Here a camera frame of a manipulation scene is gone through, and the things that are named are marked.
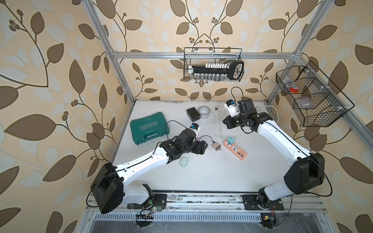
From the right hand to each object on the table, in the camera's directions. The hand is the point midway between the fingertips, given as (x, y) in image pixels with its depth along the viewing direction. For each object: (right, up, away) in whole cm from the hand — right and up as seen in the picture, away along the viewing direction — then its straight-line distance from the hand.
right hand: (224, 121), depth 84 cm
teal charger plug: (+6, -12, +7) cm, 15 cm away
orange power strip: (+11, -20, +5) cm, 24 cm away
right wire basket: (+45, +10, -12) cm, 47 cm away
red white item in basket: (+39, +19, -3) cm, 43 cm away
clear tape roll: (-9, +6, +29) cm, 31 cm away
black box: (-18, +4, +25) cm, 31 cm away
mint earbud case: (-24, -25, +3) cm, 35 cm away
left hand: (-14, -11, -5) cm, 18 cm away
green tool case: (-49, -5, +15) cm, 51 cm away
